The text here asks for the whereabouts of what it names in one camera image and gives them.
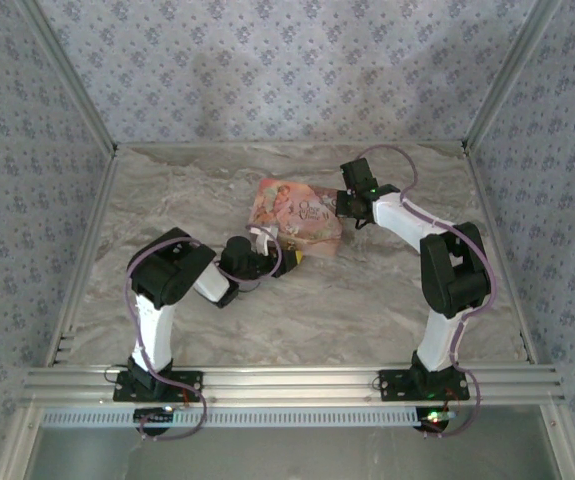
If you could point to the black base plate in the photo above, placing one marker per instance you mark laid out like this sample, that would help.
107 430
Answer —
392 387
184 381

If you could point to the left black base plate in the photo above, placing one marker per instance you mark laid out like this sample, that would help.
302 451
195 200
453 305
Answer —
184 381

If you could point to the aluminium table side rail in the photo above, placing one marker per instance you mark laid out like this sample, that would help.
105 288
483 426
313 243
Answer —
94 225
514 302

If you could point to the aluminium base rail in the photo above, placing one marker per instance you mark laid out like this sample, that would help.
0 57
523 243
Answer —
287 382

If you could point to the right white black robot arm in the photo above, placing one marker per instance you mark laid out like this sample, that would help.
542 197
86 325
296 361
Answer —
437 340

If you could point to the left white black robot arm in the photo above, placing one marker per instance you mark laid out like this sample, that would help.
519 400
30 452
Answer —
154 330

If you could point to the controller board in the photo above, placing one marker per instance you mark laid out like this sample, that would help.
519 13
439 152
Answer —
429 423
152 416

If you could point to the left controller board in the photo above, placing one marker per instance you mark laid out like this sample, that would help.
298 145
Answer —
152 416

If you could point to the aluminium table back strip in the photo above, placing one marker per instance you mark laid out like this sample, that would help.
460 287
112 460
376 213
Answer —
292 144

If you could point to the pink printed storage box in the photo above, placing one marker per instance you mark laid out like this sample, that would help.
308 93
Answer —
297 215

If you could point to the right controller board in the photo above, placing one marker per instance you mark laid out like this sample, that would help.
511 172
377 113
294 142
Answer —
429 423

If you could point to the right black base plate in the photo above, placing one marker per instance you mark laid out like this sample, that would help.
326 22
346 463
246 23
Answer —
392 387

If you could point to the aluminium corner post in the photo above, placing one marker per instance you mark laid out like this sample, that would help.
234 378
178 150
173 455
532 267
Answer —
507 75
72 75

